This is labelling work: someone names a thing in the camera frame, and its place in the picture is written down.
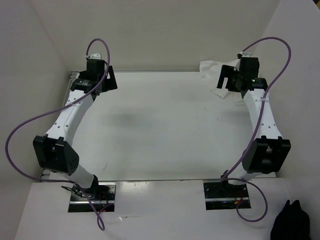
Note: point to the black cloth bundle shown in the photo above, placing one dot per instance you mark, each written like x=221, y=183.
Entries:
x=292, y=223

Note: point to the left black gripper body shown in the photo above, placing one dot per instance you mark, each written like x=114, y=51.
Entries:
x=82, y=74

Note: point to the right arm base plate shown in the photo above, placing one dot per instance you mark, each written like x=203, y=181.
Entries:
x=224, y=196

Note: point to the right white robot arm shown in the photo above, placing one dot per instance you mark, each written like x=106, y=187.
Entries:
x=268, y=149

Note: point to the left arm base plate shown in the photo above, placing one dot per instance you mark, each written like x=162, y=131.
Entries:
x=102, y=202

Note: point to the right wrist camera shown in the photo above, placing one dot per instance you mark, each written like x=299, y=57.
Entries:
x=243, y=53

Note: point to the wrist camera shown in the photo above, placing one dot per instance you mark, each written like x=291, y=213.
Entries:
x=243, y=53
x=96, y=56

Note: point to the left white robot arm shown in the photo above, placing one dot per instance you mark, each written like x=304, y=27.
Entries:
x=54, y=150

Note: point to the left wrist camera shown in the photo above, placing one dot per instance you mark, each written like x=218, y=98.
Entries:
x=96, y=56

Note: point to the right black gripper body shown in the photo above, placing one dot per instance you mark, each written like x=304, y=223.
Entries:
x=233, y=82

